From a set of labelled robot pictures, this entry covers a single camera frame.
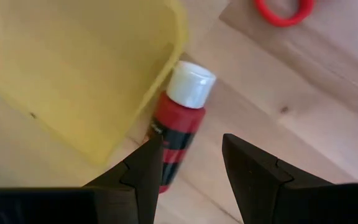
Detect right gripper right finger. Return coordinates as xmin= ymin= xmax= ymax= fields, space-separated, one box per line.
xmin=222 ymin=133 xmax=338 ymax=224

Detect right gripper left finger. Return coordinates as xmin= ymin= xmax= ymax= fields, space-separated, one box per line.
xmin=83 ymin=133 xmax=165 ymax=224

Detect red paint bottle white cap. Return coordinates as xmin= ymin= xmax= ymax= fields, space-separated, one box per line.
xmin=149 ymin=60 xmax=217 ymax=194

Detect red handled scissors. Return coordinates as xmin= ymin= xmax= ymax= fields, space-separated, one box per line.
xmin=253 ymin=0 xmax=316 ymax=28

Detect yellow translucent plastic bin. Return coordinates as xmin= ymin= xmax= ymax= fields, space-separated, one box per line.
xmin=0 ymin=0 xmax=188 ymax=166

